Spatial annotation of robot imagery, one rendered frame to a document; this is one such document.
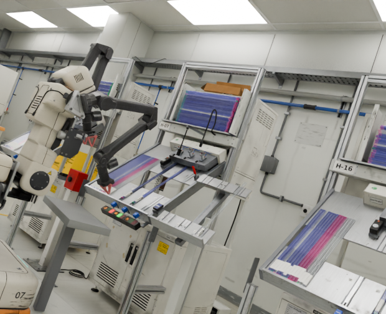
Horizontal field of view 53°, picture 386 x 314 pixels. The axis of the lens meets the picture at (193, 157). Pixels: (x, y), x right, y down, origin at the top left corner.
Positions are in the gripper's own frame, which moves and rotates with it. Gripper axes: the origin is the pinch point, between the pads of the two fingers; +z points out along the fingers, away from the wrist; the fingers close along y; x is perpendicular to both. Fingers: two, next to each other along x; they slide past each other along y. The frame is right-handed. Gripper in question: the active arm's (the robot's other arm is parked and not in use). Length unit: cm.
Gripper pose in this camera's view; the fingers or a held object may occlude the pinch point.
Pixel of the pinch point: (108, 192)
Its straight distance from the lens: 246.3
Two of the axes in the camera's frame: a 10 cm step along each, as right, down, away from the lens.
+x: -6.8, 4.1, -6.1
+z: 1.4, 8.8, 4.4
